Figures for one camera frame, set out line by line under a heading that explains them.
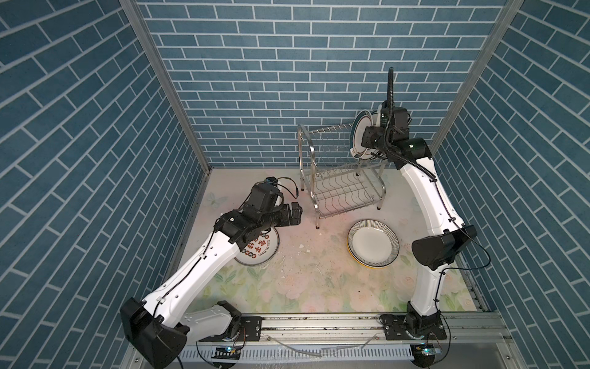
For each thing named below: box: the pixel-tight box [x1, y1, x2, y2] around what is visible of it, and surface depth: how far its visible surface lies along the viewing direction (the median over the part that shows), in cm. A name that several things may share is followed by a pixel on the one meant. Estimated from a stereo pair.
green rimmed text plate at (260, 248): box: [234, 226, 280, 266], surface depth 93 cm
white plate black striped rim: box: [347, 219, 401, 268], surface depth 93 cm
